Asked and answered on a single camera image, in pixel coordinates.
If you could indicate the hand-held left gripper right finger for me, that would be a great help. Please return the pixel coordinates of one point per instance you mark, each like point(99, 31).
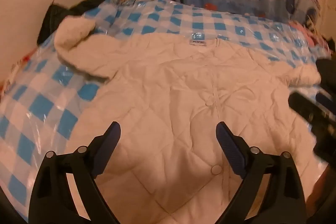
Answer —
point(231, 150)

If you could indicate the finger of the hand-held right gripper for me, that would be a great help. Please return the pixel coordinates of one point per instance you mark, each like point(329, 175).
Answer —
point(302, 107)
point(323, 101)

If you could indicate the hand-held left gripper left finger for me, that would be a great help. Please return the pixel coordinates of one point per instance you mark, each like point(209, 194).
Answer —
point(107, 150)

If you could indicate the white quilted jacket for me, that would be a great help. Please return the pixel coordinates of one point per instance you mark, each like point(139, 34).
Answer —
point(162, 98)

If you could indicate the pink clothes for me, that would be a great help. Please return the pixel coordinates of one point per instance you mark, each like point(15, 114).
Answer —
point(307, 32)

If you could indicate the blue white checked blanket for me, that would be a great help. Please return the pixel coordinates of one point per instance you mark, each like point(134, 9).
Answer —
point(47, 98)

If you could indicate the black garment at bed corner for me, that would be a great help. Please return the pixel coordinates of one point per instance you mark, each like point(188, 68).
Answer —
point(52, 19)

